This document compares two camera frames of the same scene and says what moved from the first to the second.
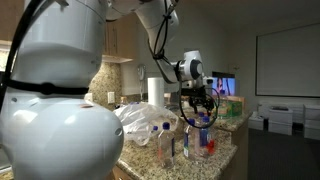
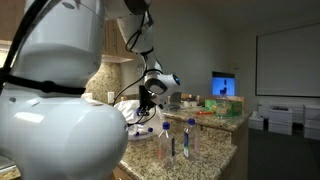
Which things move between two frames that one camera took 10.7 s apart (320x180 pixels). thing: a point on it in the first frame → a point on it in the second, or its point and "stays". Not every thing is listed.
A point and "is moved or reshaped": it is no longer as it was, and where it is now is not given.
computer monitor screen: (224, 84) stays
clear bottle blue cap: (204, 137) → (144, 131)
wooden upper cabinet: (120, 39) stays
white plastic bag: (138, 120) is moved or reshaped
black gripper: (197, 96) → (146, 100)
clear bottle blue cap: (191, 141) stays
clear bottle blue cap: (165, 147) stays
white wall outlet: (111, 97) stays
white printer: (281, 120) stays
